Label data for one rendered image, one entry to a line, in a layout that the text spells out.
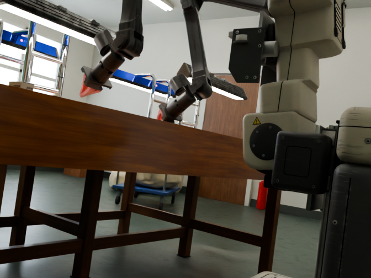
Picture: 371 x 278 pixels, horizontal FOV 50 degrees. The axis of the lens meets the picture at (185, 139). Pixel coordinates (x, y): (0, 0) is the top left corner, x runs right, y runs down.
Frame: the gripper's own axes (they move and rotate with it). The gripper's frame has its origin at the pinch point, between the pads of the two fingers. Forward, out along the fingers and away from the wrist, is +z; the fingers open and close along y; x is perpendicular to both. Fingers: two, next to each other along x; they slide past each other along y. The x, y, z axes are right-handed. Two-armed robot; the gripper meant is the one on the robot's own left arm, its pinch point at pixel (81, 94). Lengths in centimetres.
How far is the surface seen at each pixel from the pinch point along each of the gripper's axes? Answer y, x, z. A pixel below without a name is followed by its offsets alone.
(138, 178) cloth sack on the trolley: -253, -97, 184
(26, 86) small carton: 29.8, 13.8, -10.0
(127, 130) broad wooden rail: -4.2, 20.5, -8.0
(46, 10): 11.5, -25.8, -9.2
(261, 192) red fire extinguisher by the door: -454, -55, 144
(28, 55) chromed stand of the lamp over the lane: 4.3, -28.7, 12.6
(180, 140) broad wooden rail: -31.6, 20.5, -7.9
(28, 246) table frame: -15, 21, 71
